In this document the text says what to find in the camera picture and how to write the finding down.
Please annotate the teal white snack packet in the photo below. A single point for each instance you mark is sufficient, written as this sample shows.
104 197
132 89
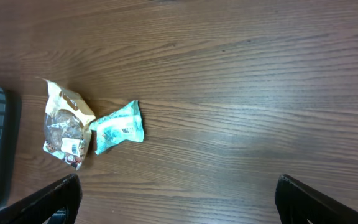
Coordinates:
123 124

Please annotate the beige cookie snack bag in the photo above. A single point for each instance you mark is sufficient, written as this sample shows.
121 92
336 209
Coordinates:
66 125

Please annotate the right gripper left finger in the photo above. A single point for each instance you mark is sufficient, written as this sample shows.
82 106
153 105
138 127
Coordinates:
58 202

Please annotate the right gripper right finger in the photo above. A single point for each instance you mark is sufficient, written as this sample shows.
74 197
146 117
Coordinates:
299 203

